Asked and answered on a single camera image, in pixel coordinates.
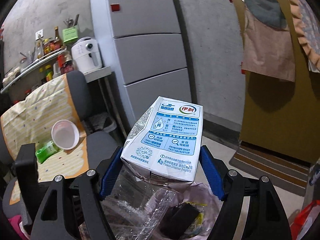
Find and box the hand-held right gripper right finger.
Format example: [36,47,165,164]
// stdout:
[199,145,293,240]

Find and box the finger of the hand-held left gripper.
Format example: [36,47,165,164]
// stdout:
[13,144,38,228]

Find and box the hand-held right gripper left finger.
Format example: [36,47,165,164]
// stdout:
[30,146,124,240]

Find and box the pink translucent trash bag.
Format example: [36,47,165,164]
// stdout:
[77,170,225,240]

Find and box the blue and white milk carton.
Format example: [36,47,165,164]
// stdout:
[120,96,204,193]

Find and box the green packet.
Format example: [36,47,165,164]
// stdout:
[35,140,62,164]

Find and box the yellow printed wrapper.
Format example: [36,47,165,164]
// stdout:
[184,201,208,235]

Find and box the grey basket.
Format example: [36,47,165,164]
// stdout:
[84,112,117,133]

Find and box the black packet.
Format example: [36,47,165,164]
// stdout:
[160,202,200,235]

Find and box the pink cloth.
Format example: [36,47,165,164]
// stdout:
[9,215,32,240]

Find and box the white plastic bowl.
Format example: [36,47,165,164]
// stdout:
[51,119,80,150]

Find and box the striped brown doormat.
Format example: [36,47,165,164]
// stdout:
[229,145,312,197]

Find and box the yellow striped dotted cloth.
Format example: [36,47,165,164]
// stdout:
[0,74,90,205]

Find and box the grey mesh office chair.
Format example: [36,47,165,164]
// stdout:
[0,70,120,230]

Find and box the brown door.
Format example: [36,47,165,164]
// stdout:
[237,0,320,164]

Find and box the red plastic bag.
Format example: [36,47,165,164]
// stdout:
[291,201,313,240]

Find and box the small white table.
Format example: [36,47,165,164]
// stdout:
[82,66,128,140]

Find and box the metal kitchen rack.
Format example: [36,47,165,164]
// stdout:
[0,47,68,94]

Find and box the white air fryer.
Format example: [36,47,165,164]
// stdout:
[71,37,103,75]

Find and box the grey refrigerator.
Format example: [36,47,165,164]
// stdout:
[90,0,198,140]

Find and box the row of condiment bottles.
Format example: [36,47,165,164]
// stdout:
[35,26,75,82]

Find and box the brown hanging apron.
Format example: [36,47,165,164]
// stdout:
[240,0,298,82]

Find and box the green utensil holder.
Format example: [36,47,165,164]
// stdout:
[62,14,80,43]

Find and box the patterned hanging cloth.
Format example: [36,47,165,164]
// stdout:
[282,0,320,73]

